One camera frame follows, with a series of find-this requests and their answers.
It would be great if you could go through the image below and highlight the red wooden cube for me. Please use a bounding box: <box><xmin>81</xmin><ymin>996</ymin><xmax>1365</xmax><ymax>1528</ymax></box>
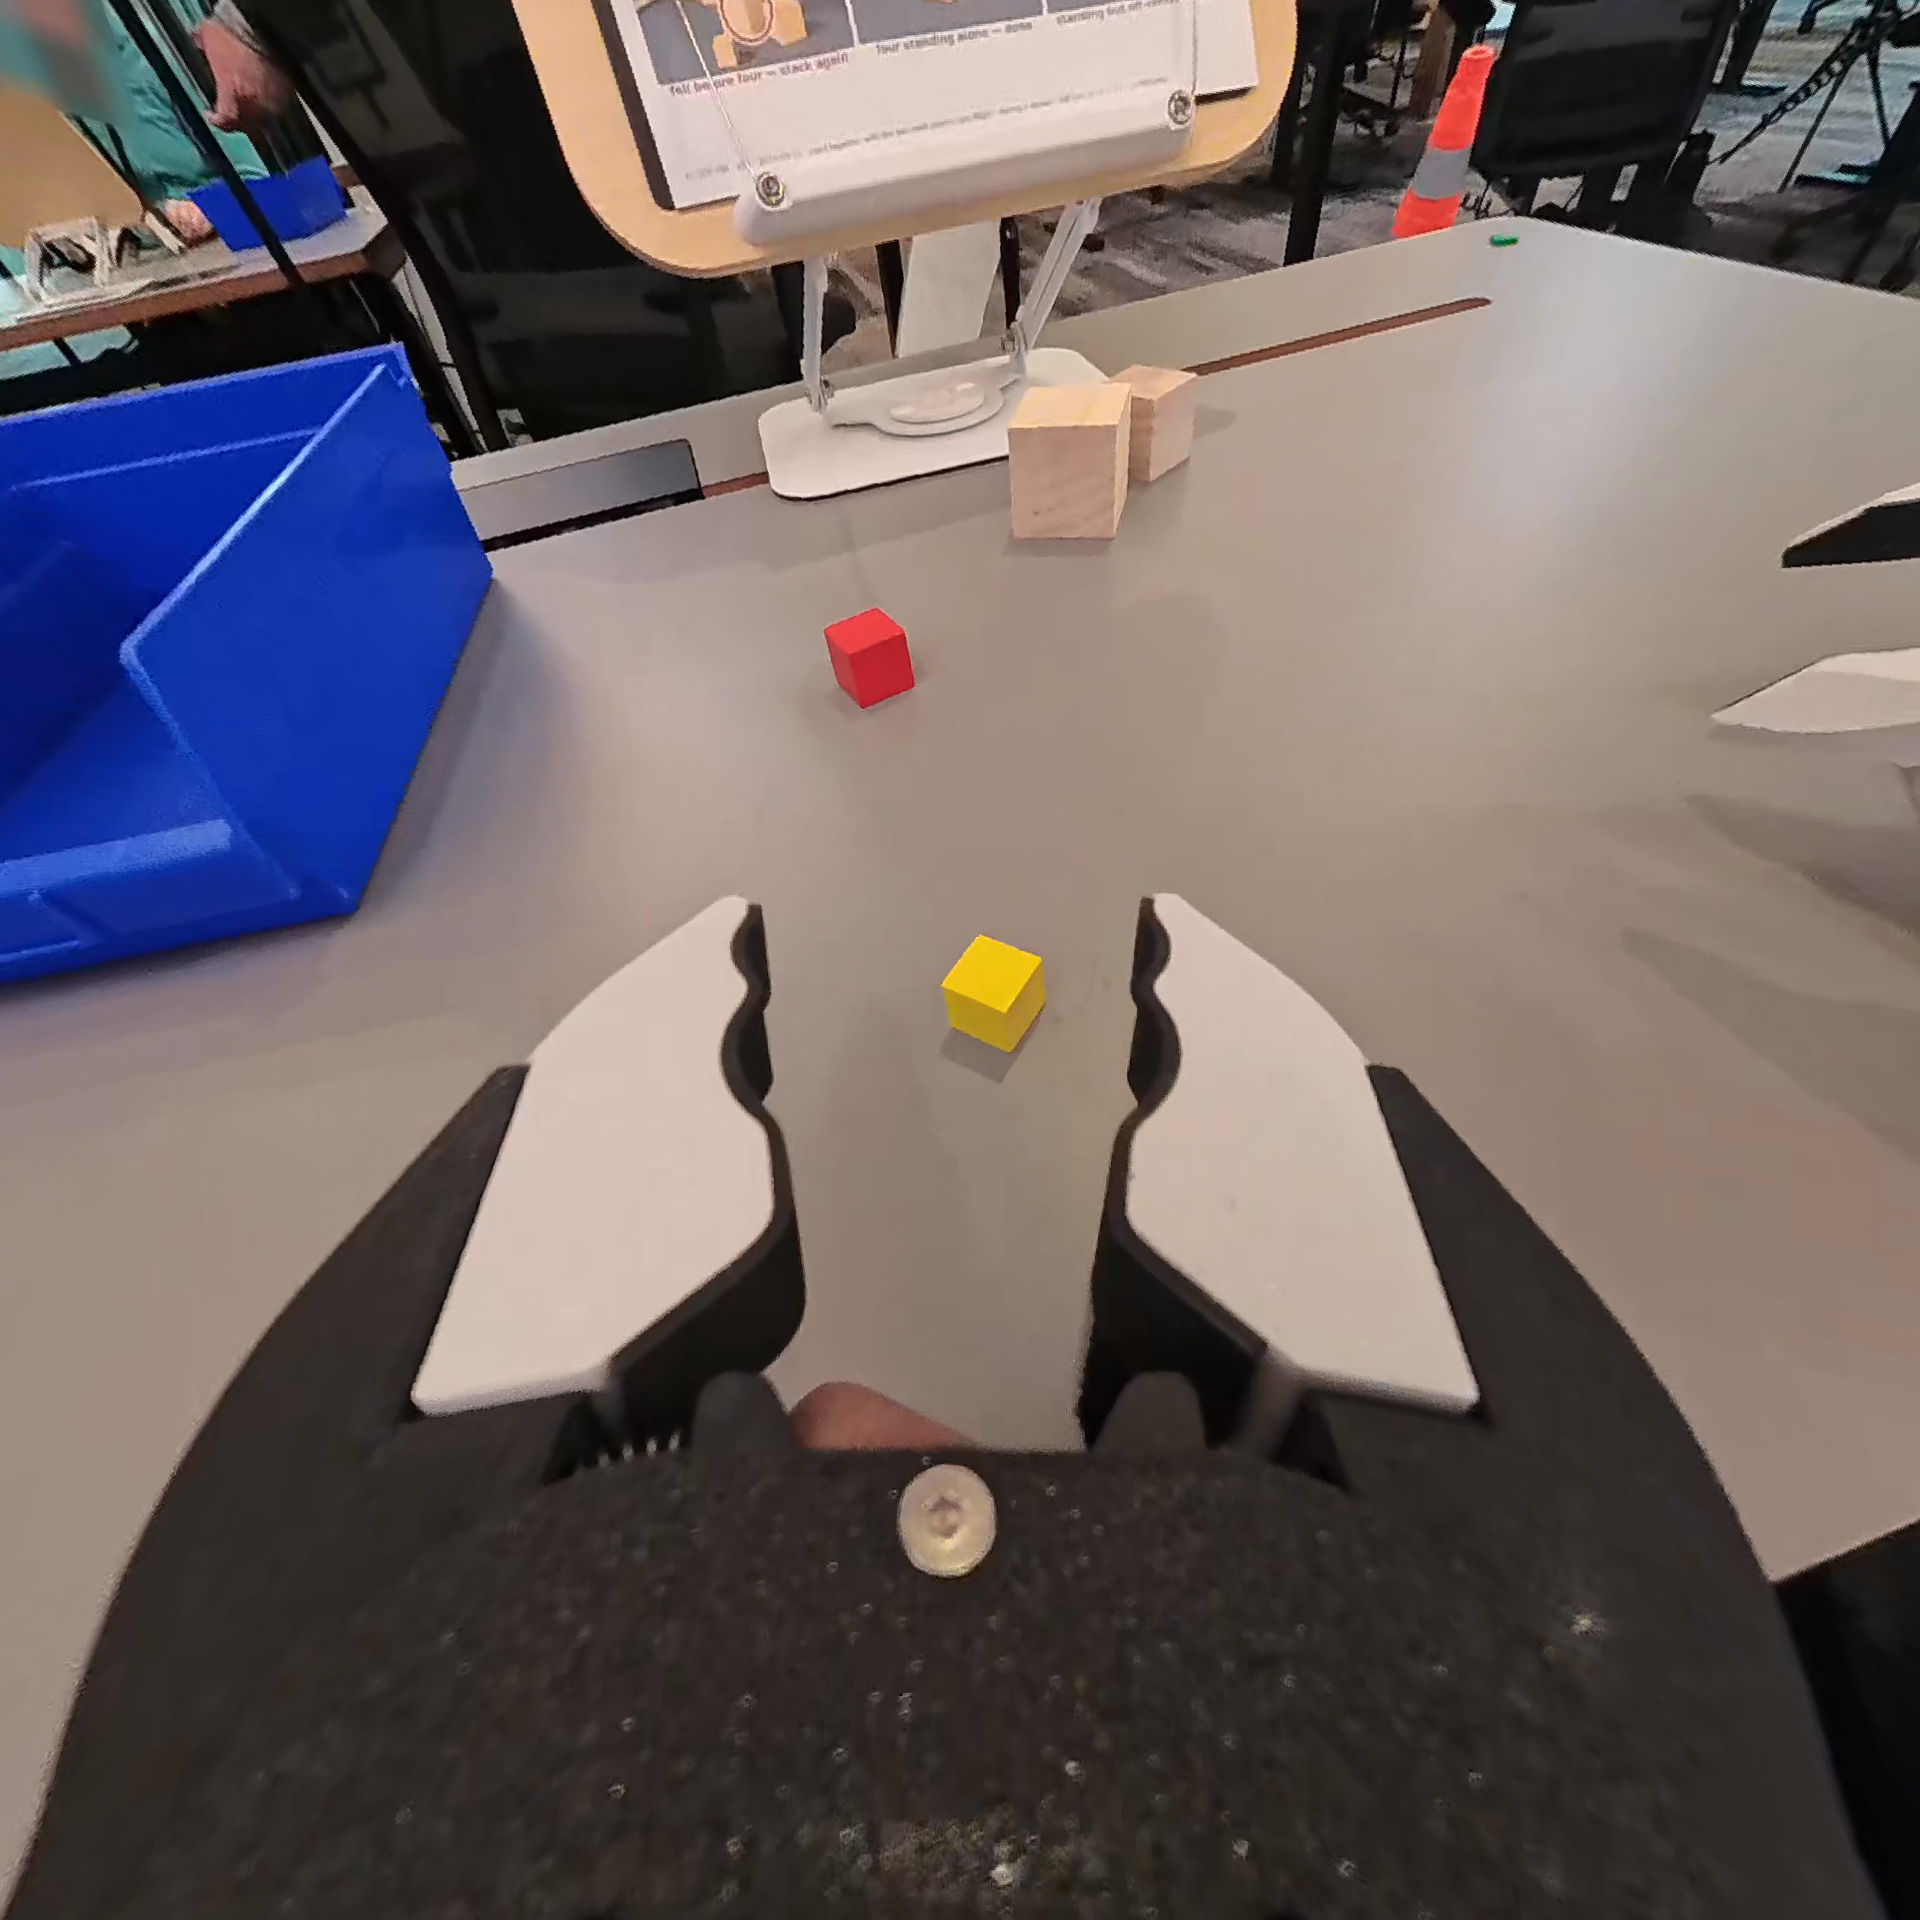
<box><xmin>821</xmin><ymin>603</ymin><xmax>912</xmax><ymax>714</ymax></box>

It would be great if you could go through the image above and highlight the brown wooden desk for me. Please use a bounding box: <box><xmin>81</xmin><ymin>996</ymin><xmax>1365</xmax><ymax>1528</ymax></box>
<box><xmin>0</xmin><ymin>197</ymin><xmax>390</xmax><ymax>349</ymax></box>

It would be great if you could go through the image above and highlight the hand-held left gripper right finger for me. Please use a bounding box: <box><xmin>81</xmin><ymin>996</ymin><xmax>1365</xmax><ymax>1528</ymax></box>
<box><xmin>1085</xmin><ymin>890</ymin><xmax>1484</xmax><ymax>1418</ymax></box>

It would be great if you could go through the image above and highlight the yellow wooden cube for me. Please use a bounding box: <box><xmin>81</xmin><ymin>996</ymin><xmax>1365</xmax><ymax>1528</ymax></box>
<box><xmin>938</xmin><ymin>936</ymin><xmax>1052</xmax><ymax>1061</ymax></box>

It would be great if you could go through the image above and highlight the pale board on stand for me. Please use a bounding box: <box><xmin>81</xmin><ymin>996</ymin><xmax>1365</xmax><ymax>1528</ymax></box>
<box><xmin>0</xmin><ymin>83</ymin><xmax>148</xmax><ymax>296</ymax></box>

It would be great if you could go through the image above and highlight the small blue bin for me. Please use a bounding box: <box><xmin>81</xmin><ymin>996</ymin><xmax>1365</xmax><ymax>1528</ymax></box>
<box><xmin>190</xmin><ymin>162</ymin><xmax>354</xmax><ymax>249</ymax></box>

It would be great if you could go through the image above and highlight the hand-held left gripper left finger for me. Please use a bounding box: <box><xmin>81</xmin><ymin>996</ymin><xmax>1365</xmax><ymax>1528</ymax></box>
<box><xmin>417</xmin><ymin>890</ymin><xmax>812</xmax><ymax>1418</ymax></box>

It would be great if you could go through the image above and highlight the medium wooden cube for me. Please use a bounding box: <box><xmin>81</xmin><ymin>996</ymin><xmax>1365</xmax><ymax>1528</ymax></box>
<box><xmin>1121</xmin><ymin>365</ymin><xmax>1199</xmax><ymax>486</ymax></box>

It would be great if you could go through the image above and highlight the orange striped traffic cone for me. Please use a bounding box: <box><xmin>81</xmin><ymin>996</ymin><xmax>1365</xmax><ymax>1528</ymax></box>
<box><xmin>1388</xmin><ymin>49</ymin><xmax>1500</xmax><ymax>241</ymax></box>

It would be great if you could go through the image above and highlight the white instruction sheet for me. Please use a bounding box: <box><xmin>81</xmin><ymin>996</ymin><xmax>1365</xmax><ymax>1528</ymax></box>
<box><xmin>603</xmin><ymin>0</ymin><xmax>1261</xmax><ymax>214</ymax></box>

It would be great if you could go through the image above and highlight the black office chair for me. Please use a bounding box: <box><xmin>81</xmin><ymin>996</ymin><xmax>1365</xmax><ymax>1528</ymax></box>
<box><xmin>1476</xmin><ymin>0</ymin><xmax>1739</xmax><ymax>214</ymax></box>
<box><xmin>244</xmin><ymin>0</ymin><xmax>812</xmax><ymax>446</ymax></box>

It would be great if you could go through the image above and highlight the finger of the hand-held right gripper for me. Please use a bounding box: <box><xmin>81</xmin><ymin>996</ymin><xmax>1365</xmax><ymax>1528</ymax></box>
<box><xmin>1788</xmin><ymin>486</ymin><xmax>1920</xmax><ymax>575</ymax></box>
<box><xmin>1710</xmin><ymin>642</ymin><xmax>1920</xmax><ymax>740</ymax></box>

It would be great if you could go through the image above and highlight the large wooden cube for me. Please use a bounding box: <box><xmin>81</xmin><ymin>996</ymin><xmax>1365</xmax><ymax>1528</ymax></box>
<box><xmin>1009</xmin><ymin>383</ymin><xmax>1138</xmax><ymax>547</ymax></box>

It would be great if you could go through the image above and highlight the wooden display board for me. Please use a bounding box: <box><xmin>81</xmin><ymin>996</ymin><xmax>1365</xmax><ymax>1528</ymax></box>
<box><xmin>513</xmin><ymin>0</ymin><xmax>1298</xmax><ymax>281</ymax></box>

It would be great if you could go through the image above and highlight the blue plastic bin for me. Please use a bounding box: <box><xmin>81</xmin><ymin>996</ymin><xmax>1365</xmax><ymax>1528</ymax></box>
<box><xmin>0</xmin><ymin>337</ymin><xmax>495</xmax><ymax>981</ymax></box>

